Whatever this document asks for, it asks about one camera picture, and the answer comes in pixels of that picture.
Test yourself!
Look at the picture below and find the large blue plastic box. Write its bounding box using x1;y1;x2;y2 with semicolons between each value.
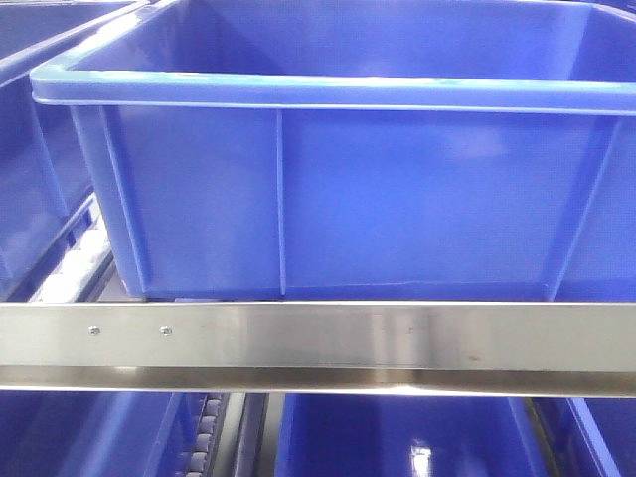
31;1;635;302

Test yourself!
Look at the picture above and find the lower roller rail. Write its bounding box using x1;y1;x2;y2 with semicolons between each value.
185;393;245;476

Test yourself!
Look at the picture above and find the blue bin below rack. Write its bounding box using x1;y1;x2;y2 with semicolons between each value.
535;397;635;476
1;390;205;476
274;394;547;476

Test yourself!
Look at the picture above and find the steel rack cross bar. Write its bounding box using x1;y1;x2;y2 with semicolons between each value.
1;301;635;398

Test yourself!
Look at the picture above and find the white roller rail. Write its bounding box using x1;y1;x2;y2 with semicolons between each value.
29;203;112;304

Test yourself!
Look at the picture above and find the blue box at left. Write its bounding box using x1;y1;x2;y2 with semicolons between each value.
1;1;142;300

